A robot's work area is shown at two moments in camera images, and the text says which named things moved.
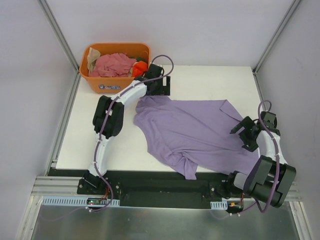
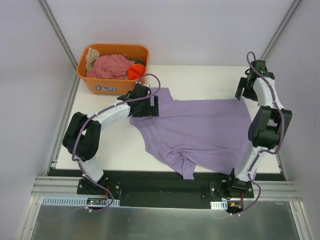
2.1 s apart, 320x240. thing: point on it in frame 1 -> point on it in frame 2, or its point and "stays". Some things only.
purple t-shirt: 188,135 stays
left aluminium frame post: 55,27 stays
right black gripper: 246,132 -> 244,90
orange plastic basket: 104,84 stays
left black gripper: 162,88 -> 146,110
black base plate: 160,189 stays
